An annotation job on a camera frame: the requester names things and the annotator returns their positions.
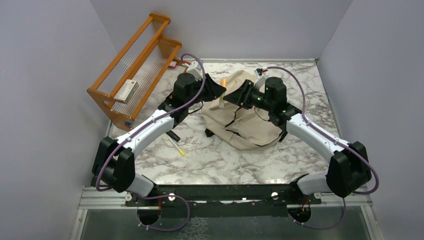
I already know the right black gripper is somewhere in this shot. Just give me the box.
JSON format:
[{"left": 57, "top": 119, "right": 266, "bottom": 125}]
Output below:
[{"left": 222, "top": 79, "right": 274, "bottom": 112}]

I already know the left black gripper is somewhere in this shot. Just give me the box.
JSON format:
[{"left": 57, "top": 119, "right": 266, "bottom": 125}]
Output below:
[{"left": 185, "top": 73, "right": 227, "bottom": 108}]

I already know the orange yellow highlighter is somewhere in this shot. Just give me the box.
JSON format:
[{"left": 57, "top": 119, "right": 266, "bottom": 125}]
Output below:
[{"left": 218, "top": 78, "right": 227, "bottom": 108}]

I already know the beige canvas backpack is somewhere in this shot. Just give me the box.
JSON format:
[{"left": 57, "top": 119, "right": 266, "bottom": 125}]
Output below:
[{"left": 201, "top": 70, "right": 288, "bottom": 150}]

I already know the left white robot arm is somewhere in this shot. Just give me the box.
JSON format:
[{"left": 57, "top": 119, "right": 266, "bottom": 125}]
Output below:
[{"left": 91, "top": 72, "right": 226, "bottom": 206}]

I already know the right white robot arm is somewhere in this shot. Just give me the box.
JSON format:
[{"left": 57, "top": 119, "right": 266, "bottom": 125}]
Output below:
[{"left": 223, "top": 77, "right": 372, "bottom": 204}]

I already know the small red white card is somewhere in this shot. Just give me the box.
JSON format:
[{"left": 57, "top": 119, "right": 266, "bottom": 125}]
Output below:
[{"left": 168, "top": 61, "right": 177, "bottom": 69}]

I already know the green black highlighter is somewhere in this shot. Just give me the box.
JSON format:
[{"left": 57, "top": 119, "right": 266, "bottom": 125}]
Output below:
[{"left": 166, "top": 130, "right": 181, "bottom": 142}]

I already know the white yellow marker pen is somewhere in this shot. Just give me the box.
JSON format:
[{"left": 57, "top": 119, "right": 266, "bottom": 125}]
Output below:
[{"left": 168, "top": 136, "right": 185, "bottom": 156}]

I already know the white red small box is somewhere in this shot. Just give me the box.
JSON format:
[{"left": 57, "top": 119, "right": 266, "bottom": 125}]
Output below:
[{"left": 114, "top": 79, "right": 139, "bottom": 104}]

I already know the orange wooden shelf rack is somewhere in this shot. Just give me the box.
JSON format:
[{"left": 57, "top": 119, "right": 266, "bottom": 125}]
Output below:
[{"left": 87, "top": 12, "right": 186, "bottom": 131}]

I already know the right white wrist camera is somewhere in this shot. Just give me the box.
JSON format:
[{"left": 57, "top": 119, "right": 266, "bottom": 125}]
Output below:
[{"left": 254, "top": 67, "right": 268, "bottom": 89}]

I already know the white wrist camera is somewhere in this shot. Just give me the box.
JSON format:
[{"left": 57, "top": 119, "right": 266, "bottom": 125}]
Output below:
[
  {"left": 254, "top": 67, "right": 268, "bottom": 89},
  {"left": 185, "top": 60, "right": 204, "bottom": 82}
]

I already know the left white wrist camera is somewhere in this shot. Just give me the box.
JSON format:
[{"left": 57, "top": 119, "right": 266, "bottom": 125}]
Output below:
[{"left": 185, "top": 60, "right": 204, "bottom": 82}]

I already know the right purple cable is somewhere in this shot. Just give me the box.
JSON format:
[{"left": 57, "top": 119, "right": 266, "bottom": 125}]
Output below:
[{"left": 256, "top": 66, "right": 380, "bottom": 231}]

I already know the purple cable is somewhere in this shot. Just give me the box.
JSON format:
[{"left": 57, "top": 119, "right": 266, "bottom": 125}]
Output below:
[
  {"left": 95, "top": 53, "right": 207, "bottom": 233},
  {"left": 256, "top": 66, "right": 380, "bottom": 231}
]

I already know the black metal base frame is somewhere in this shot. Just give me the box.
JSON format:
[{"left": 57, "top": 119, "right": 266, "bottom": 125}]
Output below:
[{"left": 77, "top": 175, "right": 374, "bottom": 220}]

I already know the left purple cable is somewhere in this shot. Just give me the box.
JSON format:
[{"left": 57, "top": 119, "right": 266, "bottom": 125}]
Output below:
[{"left": 95, "top": 53, "right": 207, "bottom": 233}]

